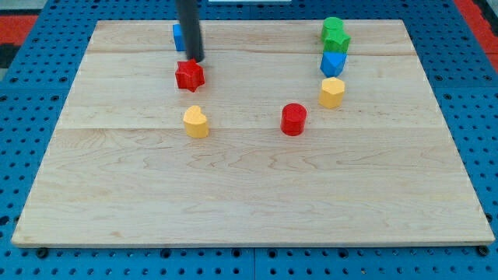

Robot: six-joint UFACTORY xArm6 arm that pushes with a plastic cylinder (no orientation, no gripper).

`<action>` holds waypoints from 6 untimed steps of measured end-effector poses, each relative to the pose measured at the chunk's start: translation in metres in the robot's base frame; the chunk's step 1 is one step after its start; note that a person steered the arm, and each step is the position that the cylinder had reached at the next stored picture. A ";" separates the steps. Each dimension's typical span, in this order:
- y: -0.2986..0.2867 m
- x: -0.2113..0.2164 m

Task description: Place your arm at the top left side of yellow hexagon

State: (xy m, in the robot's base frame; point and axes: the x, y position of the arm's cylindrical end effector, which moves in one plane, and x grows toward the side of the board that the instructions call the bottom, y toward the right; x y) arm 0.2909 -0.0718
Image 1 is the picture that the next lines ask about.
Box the yellow heart block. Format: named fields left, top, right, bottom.
left=183, top=105, right=209, bottom=138

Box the green star block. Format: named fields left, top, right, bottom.
left=323, top=30, right=351, bottom=54

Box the green cylinder block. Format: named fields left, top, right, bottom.
left=321, top=17, right=344, bottom=42

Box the light wooden board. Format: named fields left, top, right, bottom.
left=12, top=19, right=495, bottom=248

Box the blue cube block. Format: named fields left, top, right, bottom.
left=172, top=23, right=185, bottom=51

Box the red star block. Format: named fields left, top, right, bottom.
left=175, top=58, right=205, bottom=93

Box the yellow hexagon block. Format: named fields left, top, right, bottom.
left=318, top=77, right=345, bottom=109

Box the blue pentagon block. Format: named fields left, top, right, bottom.
left=320, top=51, right=347, bottom=78

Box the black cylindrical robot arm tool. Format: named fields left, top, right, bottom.
left=175, top=0, right=205, bottom=62

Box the red cylinder block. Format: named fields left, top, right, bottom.
left=280, top=103, right=307, bottom=136

